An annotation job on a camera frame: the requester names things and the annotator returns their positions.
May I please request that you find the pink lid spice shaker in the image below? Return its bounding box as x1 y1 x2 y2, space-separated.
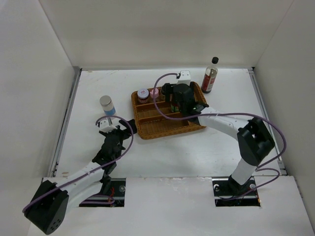
150 88 159 102

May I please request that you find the sauce jar white lid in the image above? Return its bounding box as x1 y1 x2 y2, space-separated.
137 88 150 104

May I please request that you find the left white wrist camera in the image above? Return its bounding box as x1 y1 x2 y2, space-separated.
96 119 117 133

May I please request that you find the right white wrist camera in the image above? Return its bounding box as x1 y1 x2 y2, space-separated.
176 70 191 86

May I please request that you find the metal table rail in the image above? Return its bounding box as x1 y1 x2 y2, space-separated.
47 66 82 177
248 67 287 176

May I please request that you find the red sauce bottle green label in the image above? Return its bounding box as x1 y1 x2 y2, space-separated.
170 98 180 113

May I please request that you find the black lid pepper shaker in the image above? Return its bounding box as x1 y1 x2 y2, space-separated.
160 86 165 101

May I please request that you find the tall dark vinegar bottle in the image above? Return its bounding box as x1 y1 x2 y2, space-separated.
201 57 219 93

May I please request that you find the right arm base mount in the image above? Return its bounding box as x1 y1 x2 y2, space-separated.
212 177 260 207

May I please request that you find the right metal table rail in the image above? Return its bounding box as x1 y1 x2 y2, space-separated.
248 67 287 176

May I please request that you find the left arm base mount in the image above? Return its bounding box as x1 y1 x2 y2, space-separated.
79 177 126 207

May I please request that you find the left metal table rail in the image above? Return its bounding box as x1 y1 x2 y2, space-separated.
47 66 82 177

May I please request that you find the brown wicker divided basket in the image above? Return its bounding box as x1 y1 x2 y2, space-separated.
131 82 207 140

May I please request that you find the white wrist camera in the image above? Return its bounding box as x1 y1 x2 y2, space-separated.
176 70 191 86
96 119 117 133

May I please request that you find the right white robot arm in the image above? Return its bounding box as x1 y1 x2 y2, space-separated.
161 83 275 195

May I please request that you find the sago jar blue label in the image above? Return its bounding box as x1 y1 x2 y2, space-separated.
99 95 116 116

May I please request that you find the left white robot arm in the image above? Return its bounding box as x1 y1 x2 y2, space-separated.
22 118 137 235

